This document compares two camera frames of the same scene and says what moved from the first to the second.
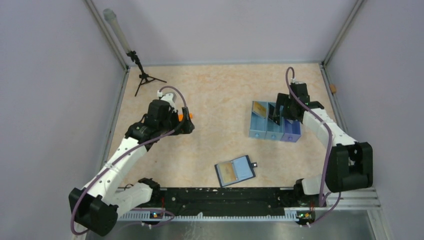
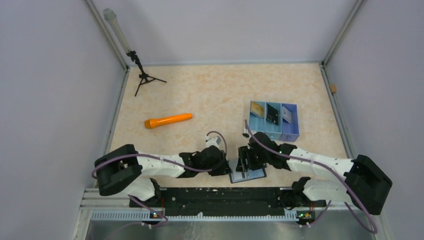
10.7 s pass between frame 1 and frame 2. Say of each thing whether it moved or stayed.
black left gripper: moved
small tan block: stayed
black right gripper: moved
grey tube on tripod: stayed
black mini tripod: stayed
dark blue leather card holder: moved
